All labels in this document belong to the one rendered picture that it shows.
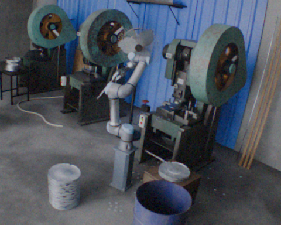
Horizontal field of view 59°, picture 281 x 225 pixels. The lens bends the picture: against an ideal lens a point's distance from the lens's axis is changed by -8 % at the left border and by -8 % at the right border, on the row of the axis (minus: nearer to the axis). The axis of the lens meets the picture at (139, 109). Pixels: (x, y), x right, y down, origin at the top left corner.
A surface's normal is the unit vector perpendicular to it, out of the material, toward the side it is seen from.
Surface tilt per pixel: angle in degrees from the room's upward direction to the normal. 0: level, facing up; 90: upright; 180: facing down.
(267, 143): 90
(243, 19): 90
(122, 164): 90
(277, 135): 90
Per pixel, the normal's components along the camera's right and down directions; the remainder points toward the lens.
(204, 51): -0.61, -0.16
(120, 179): -0.48, 0.24
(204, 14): -0.69, 0.16
